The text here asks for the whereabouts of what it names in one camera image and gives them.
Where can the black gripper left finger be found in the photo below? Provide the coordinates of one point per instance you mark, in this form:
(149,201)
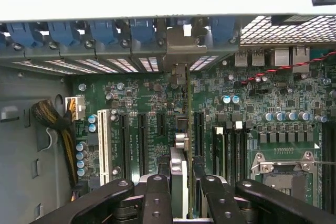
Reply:
(157,203)

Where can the white power connector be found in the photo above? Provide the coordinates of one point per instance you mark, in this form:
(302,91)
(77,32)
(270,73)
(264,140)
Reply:
(77,103)

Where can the silver USB port block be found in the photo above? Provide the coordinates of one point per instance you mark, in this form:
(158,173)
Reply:
(241,58)
(258,57)

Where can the CPU socket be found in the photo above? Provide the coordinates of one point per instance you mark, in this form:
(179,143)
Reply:
(286,182)

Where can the white expansion slot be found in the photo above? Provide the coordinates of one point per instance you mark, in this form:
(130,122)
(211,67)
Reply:
(103,142)

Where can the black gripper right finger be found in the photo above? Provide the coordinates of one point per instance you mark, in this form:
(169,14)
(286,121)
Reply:
(220,203)

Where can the thin metal locking lever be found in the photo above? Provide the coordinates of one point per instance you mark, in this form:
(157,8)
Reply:
(325,162)

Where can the blue slot clip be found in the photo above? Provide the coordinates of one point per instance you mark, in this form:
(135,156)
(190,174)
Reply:
(64,33)
(143,31)
(103,32)
(23,33)
(221,28)

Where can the short black expansion slot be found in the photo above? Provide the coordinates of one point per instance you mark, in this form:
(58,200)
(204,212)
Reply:
(161,124)

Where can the green motherboard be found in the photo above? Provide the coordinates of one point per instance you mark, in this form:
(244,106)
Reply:
(147,95)

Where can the silver ethernet port block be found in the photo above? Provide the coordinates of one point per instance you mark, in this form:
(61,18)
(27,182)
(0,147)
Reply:
(301,58)

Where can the silver rear port block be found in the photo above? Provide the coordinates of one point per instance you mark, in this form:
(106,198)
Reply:
(282,57)

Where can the black open PC case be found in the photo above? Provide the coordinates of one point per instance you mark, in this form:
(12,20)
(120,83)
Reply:
(78,54)

